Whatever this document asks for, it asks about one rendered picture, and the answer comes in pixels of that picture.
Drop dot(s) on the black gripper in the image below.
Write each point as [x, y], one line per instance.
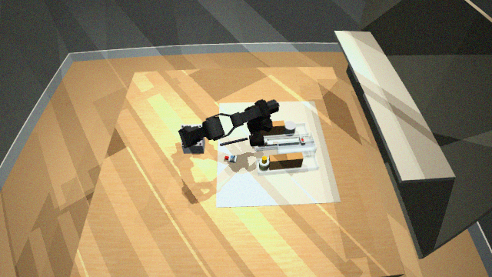
[256, 139]

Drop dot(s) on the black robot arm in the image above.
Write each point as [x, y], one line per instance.
[212, 127]

